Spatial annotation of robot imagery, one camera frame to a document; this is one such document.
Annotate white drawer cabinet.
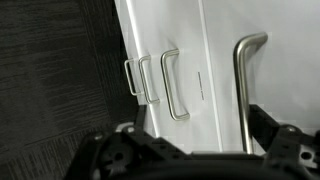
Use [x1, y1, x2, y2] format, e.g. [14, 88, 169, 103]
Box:
[114, 0, 320, 153]

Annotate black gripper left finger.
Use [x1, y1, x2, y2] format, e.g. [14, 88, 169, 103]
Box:
[134, 105, 147, 128]

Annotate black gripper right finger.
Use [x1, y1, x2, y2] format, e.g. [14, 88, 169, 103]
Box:
[249, 104, 280, 147]

